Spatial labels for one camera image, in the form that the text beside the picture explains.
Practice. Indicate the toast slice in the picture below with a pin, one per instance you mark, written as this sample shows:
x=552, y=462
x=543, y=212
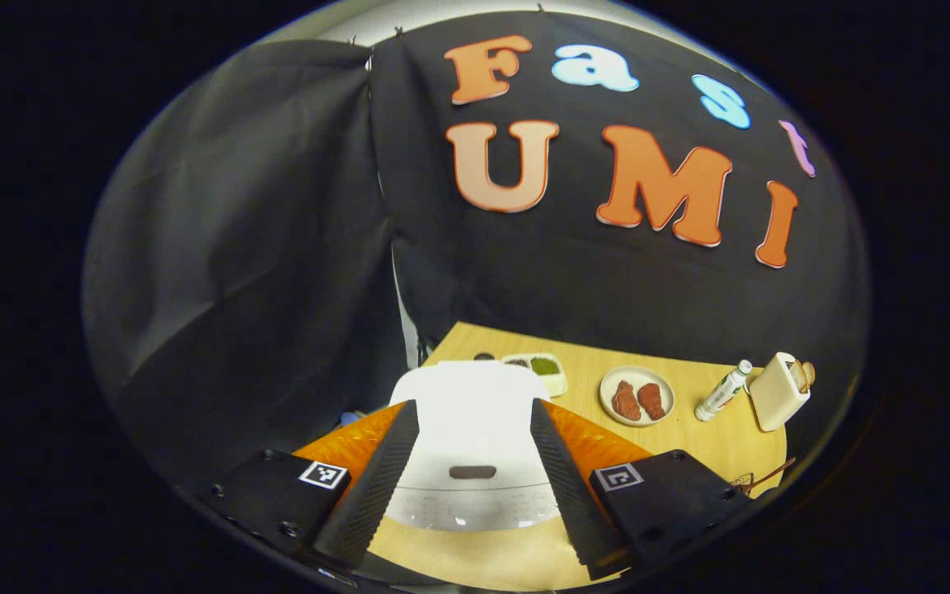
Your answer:
x=805, y=375

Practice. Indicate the white toaster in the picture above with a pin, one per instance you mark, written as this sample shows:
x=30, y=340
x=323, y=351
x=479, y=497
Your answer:
x=776, y=396

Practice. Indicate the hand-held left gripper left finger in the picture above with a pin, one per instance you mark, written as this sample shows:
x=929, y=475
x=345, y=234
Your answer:
x=376, y=487

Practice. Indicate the brown wooden spoon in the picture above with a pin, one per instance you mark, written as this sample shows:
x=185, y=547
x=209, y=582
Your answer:
x=772, y=476

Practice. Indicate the red meat slice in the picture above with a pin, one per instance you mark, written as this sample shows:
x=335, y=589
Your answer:
x=652, y=402
x=626, y=402

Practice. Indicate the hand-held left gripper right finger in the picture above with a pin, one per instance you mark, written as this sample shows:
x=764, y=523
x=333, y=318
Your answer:
x=566, y=487

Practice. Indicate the white divided rice dish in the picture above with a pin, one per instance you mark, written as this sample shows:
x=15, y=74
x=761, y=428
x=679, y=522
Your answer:
x=545, y=367

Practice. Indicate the white round plate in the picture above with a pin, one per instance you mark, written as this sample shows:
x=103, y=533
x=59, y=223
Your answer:
x=638, y=375

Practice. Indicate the black backdrop cloth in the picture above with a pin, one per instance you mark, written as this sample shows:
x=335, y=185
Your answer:
x=566, y=289

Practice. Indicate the white bottle green label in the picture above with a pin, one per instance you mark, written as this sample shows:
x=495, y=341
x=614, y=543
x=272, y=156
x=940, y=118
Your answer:
x=722, y=393

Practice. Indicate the white rice cooker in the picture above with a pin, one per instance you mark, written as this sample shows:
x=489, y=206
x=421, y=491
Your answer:
x=471, y=421

